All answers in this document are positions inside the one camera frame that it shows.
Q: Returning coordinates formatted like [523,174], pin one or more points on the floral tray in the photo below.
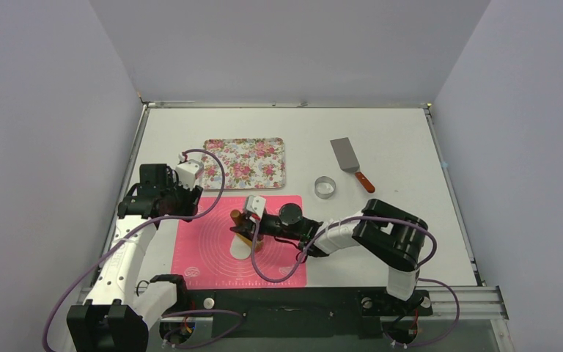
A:
[249,163]

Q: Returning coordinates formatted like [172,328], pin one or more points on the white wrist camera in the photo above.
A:
[188,173]
[254,207]

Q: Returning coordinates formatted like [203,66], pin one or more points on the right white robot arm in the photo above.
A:
[393,235]

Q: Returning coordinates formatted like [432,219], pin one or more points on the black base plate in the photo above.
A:
[304,312]

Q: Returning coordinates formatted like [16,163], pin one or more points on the metal spatula wooden handle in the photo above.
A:
[348,162]

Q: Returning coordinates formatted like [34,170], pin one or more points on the wooden dough roller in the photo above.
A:
[239,218]

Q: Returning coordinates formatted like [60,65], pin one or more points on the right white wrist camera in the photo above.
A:
[254,207]

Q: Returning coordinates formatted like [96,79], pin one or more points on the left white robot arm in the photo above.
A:
[112,317]

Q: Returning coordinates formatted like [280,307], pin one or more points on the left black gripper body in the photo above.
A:
[180,202]

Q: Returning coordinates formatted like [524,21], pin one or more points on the pink silicone baking mat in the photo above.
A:
[201,252]

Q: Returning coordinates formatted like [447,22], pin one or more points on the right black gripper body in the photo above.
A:
[248,229]

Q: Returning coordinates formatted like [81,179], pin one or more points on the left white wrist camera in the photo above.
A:
[188,173]

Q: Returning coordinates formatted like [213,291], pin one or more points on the metal ring cutter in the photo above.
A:
[324,187]

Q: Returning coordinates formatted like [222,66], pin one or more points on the aluminium front rail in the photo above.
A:
[458,302]

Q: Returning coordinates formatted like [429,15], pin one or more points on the white dough piece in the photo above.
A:
[240,248]

